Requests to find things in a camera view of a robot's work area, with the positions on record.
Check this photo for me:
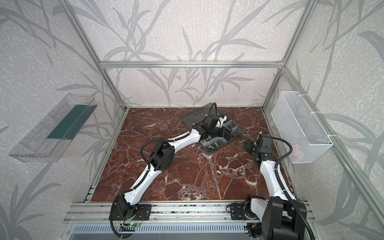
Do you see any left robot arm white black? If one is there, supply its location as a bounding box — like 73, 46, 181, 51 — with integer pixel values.
110, 114, 228, 219

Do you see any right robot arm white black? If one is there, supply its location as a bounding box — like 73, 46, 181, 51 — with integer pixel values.
243, 132, 310, 240

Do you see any grey compartment organizer box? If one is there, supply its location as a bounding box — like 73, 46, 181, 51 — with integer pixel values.
181, 103, 243, 156

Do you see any pink object in basket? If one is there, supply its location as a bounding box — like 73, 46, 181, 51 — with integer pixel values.
291, 145, 303, 158

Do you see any small electronics board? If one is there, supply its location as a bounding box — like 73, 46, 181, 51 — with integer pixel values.
120, 223, 136, 232

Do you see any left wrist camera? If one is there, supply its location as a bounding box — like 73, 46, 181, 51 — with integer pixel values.
216, 114, 227, 128

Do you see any left black corrugated cable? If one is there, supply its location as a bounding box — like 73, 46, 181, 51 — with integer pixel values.
139, 102, 217, 169

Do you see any white wire mesh basket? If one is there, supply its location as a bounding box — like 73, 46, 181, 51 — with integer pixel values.
271, 91, 333, 164

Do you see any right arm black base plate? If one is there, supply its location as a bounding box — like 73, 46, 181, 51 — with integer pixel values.
226, 203, 248, 221

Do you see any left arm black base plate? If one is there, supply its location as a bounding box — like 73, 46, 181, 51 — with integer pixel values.
109, 204, 152, 222

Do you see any aluminium frame back crossbar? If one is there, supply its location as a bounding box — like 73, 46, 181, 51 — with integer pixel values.
99, 61, 283, 68

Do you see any aluminium front rail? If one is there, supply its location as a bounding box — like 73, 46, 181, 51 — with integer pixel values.
61, 200, 316, 224

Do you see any clear acrylic wall shelf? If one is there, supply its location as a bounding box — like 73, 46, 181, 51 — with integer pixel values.
9, 94, 98, 163

